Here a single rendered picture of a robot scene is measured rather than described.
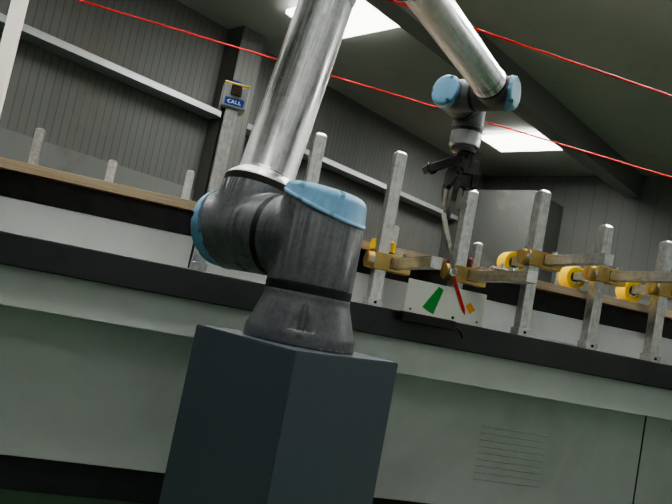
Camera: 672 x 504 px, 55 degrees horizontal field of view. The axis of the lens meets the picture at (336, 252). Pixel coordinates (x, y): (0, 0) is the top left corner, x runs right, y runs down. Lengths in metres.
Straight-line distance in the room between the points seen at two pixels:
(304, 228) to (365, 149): 7.65
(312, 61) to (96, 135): 5.14
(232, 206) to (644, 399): 1.65
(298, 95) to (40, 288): 0.88
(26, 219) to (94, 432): 0.63
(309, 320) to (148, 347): 1.02
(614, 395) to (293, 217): 1.52
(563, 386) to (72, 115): 5.04
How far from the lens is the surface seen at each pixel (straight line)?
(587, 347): 2.22
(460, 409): 2.27
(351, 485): 1.11
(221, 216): 1.18
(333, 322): 1.04
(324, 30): 1.34
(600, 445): 2.60
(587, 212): 10.26
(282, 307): 1.04
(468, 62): 1.63
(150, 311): 1.78
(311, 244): 1.04
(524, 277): 1.72
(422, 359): 1.96
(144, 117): 6.61
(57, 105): 6.24
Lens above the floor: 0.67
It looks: 5 degrees up
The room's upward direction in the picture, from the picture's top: 11 degrees clockwise
